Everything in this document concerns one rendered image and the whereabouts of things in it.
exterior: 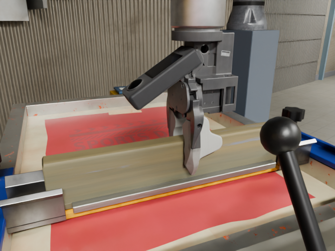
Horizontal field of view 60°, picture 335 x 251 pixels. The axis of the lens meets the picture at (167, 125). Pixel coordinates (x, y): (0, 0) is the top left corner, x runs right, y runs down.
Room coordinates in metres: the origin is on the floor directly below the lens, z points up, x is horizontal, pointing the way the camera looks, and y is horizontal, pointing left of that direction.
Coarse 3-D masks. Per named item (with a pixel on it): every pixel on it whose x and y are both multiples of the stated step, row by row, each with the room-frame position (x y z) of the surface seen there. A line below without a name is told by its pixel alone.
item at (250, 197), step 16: (144, 112) 0.89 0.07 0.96; (160, 112) 0.89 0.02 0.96; (256, 176) 0.48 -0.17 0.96; (272, 176) 0.48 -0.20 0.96; (192, 192) 0.43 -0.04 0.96; (208, 192) 0.43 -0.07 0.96; (224, 192) 0.43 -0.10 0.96; (240, 192) 0.43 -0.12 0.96; (256, 192) 0.43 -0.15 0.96; (272, 192) 0.43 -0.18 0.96; (288, 192) 0.43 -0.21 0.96; (192, 208) 0.38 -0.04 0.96; (208, 208) 0.38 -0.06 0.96; (224, 208) 0.38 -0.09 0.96; (240, 208) 0.38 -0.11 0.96; (256, 208) 0.38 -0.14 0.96; (272, 208) 0.38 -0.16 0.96; (208, 224) 0.35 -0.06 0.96
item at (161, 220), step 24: (48, 120) 0.81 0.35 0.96; (72, 120) 0.81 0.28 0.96; (96, 120) 0.81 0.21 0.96; (48, 144) 0.63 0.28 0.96; (96, 216) 0.36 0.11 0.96; (120, 216) 0.36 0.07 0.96; (144, 216) 0.36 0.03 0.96; (168, 216) 0.36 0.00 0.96; (192, 216) 0.36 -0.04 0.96; (72, 240) 0.31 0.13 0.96; (96, 240) 0.31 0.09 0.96; (120, 240) 0.31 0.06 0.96; (144, 240) 0.31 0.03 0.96; (168, 240) 0.31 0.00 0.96
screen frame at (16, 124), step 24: (120, 96) 0.96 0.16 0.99; (24, 120) 0.74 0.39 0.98; (216, 120) 0.80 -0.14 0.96; (240, 120) 0.71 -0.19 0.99; (0, 144) 0.55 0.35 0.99; (0, 168) 0.45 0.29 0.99; (312, 168) 0.48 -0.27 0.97; (288, 216) 0.32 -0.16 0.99; (216, 240) 0.27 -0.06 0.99; (240, 240) 0.27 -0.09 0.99; (264, 240) 0.27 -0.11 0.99
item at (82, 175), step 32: (224, 128) 0.46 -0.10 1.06; (256, 128) 0.46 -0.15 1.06; (64, 160) 0.34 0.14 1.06; (96, 160) 0.36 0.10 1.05; (128, 160) 0.37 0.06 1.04; (160, 160) 0.39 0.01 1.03; (224, 160) 0.43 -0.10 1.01; (256, 160) 0.46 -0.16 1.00; (64, 192) 0.34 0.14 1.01; (96, 192) 0.35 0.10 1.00
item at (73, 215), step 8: (272, 168) 0.49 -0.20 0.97; (240, 176) 0.46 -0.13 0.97; (248, 176) 0.47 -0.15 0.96; (208, 184) 0.44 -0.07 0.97; (168, 192) 0.41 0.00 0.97; (176, 192) 0.41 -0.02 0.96; (136, 200) 0.39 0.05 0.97; (144, 200) 0.39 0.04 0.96; (104, 208) 0.37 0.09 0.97; (112, 208) 0.37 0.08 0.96; (72, 216) 0.35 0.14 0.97
